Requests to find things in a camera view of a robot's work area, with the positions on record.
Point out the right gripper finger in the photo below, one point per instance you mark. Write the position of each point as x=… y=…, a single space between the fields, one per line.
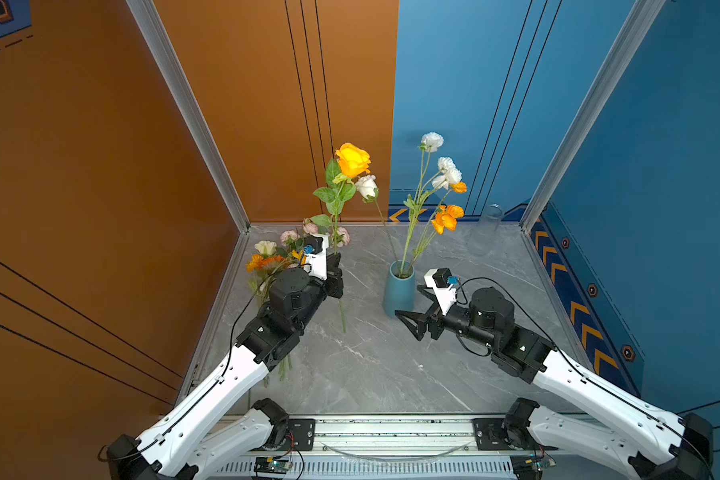
x=416 y=323
x=426 y=297

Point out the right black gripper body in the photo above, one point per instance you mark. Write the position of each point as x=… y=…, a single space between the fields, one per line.
x=457 y=320

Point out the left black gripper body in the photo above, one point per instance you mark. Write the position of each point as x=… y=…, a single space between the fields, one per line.
x=331 y=281

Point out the teal ceramic vase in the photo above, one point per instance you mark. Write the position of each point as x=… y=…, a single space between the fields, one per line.
x=400 y=288

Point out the white ranunculus flower stem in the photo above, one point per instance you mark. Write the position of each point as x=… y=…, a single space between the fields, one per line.
x=429 y=144

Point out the pink carnation flower stem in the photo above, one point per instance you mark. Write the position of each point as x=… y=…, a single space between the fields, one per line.
x=294 y=239

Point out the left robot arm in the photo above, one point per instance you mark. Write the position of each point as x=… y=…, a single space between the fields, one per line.
x=187 y=443

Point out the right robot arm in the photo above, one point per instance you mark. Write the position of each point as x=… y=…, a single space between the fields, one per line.
x=632 y=437

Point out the clear glass vase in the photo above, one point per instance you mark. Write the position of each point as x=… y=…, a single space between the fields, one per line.
x=483 y=235

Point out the cream rose flower stem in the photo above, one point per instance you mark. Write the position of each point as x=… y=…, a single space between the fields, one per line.
x=266 y=248

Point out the right green circuit board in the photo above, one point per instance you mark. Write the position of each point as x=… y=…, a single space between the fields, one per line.
x=532 y=467

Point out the green circuit board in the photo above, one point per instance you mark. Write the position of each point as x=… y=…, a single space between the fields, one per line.
x=532 y=467
x=272 y=467

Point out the left green circuit board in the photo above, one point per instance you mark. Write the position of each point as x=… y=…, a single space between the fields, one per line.
x=272 y=467

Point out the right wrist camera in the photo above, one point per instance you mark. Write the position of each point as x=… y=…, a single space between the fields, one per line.
x=443 y=285

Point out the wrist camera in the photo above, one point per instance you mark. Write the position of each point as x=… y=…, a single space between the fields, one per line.
x=315 y=254
x=443 y=285

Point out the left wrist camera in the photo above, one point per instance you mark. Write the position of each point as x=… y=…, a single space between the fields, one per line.
x=315 y=254

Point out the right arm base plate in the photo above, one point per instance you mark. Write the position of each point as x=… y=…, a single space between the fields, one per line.
x=502 y=435

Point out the aluminium front rail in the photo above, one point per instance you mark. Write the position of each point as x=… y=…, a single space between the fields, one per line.
x=418 y=446

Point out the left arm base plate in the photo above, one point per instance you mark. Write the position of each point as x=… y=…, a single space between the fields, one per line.
x=299 y=433

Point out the left aluminium corner post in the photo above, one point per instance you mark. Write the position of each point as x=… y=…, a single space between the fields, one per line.
x=152 y=29

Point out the aluminium corner post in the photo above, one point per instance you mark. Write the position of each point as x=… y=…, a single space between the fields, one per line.
x=637 y=24
x=152 y=29

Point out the right aluminium corner post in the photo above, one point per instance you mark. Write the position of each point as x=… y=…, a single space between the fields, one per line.
x=637 y=24

